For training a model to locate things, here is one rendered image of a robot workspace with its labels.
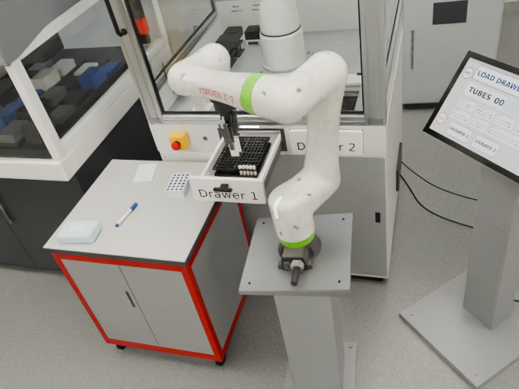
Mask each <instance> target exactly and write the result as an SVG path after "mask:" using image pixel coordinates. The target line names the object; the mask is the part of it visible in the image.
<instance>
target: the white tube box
mask: <svg viewBox="0 0 519 389"><path fill-rule="evenodd" d="M190 176H192V173H191V172H179V173H172V175H171V177H170V179H169V181H168V183H167V185H166V187H165V189H164V193H165V197H166V198H185V196H186V195H187V192H188V190H189V187H190V182H189V178H190Z"/></svg>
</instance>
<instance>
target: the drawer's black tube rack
mask: <svg viewBox="0 0 519 389"><path fill-rule="evenodd" d="M238 138H239V140H240V142H239V143H240V147H241V150H242V152H239V157H232V155H231V152H230V149H229V145H228V144H226V145H225V146H224V148H223V150H222V152H221V154H220V155H219V158H218V160H217V161H216V163H215V165H214V166H230V167H238V165H241V166H242V165H245V166H246V165H248V166H250V165H251V166H253V165H255V166H256V175H254V173H253V175H250V172H249V175H247V173H246V175H244V174H242V175H240V172H239V171H221V170H216V172H215V174H214V175H215V177H231V178H257V177H258V175H259V173H260V170H261V168H262V166H263V163H264V161H265V159H266V156H267V154H268V153H269V150H270V147H271V145H272V144H271V143H269V140H270V137H238ZM240 138H241V139H240ZM243 138H244V139H243ZM247 138H248V139H247ZM251 138H252V139H251ZM254 138H255V139H254ZM258 138H259V139H258ZM261 138H262V139H261ZM246 140H247V141H246ZM227 145H228V146H227ZM219 159H221V160H219ZM217 162H218V163H217Z"/></svg>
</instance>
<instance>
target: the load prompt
mask: <svg viewBox="0 0 519 389"><path fill-rule="evenodd" d="M472 79H474V80H476V81H478V82H480V83H483V84H485V85H488V86H491V87H493V88H495V89H497V90H500V91H502V92H505V93H508V94H510V95H511V96H515V97H517V98H519V79H517V78H514V77H512V76H508V75H507V74H504V73H501V72H498V71H496V70H494V69H490V68H488V67H485V66H482V65H479V66H478V68H477V71H476V72H475V73H474V75H473V77H472Z"/></svg>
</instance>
